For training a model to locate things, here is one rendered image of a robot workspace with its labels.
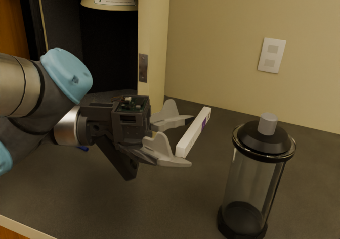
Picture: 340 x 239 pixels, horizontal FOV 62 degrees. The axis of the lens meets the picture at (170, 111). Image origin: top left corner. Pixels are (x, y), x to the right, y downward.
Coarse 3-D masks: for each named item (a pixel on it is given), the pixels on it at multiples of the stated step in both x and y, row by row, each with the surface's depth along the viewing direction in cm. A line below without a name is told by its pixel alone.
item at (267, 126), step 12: (264, 120) 47; (276, 120) 46; (240, 132) 49; (252, 132) 48; (264, 132) 48; (276, 132) 49; (252, 144) 46; (264, 144) 46; (276, 144) 46; (288, 144) 47
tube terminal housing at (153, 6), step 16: (144, 0) 59; (160, 0) 63; (144, 16) 61; (160, 16) 65; (144, 32) 62; (160, 32) 67; (144, 48) 64; (160, 48) 70; (160, 64) 72; (160, 80) 75; (160, 96) 78
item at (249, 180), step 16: (240, 144) 47; (240, 160) 49; (256, 160) 46; (288, 160) 46; (240, 176) 50; (256, 176) 48; (272, 176) 48; (240, 192) 51; (256, 192) 50; (272, 192) 50; (224, 208) 57; (240, 208) 52; (256, 208) 51; (240, 224) 54; (256, 224) 54
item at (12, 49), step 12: (0, 0) 62; (12, 0) 64; (0, 12) 62; (12, 12) 65; (0, 24) 63; (12, 24) 66; (0, 36) 64; (12, 36) 66; (24, 36) 69; (0, 48) 65; (12, 48) 67; (24, 48) 70
